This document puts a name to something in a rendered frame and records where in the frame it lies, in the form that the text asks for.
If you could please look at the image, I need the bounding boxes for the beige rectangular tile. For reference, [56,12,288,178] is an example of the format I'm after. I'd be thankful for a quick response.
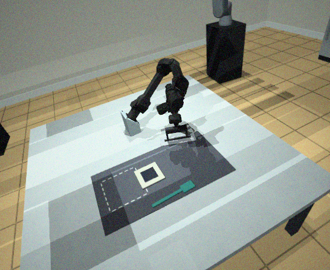
[134,162,165,189]

